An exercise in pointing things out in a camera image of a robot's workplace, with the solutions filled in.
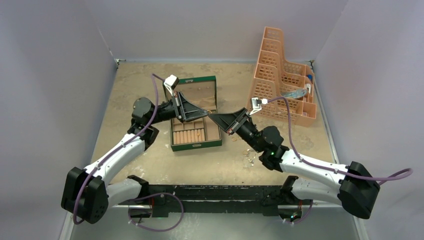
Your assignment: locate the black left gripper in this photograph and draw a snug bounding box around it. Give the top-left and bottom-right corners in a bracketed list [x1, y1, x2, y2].
[148, 91, 208, 126]

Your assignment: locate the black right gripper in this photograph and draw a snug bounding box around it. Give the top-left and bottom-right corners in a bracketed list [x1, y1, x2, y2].
[208, 108, 264, 153]

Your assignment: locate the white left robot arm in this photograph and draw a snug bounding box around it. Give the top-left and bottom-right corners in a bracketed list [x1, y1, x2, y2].
[61, 92, 209, 225]

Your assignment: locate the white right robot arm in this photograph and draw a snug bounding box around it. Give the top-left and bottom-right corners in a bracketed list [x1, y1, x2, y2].
[209, 108, 381, 219]

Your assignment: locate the green jewelry box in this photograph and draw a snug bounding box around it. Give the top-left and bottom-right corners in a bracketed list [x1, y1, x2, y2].
[162, 75, 223, 153]

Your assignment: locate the silver jewelry piece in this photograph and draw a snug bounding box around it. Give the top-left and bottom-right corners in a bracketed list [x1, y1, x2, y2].
[243, 149, 257, 166]

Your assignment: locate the peach plastic file organizer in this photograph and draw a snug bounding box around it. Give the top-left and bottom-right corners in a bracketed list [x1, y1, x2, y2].
[245, 26, 317, 127]

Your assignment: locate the blue item in organizer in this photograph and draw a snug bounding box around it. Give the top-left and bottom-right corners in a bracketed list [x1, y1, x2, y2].
[281, 88, 309, 99]

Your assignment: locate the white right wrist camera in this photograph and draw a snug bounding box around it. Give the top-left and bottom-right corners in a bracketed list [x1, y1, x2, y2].
[249, 97, 268, 116]

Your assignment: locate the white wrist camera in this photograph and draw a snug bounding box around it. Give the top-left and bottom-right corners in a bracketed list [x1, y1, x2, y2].
[249, 97, 268, 116]
[163, 74, 180, 96]

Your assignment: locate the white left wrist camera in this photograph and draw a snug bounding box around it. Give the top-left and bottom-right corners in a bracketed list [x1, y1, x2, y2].
[163, 74, 180, 96]

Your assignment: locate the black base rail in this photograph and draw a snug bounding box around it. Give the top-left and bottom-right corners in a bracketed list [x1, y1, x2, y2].
[122, 176, 311, 220]

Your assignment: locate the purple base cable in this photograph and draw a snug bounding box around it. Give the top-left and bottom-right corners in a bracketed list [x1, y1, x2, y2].
[127, 193, 184, 233]

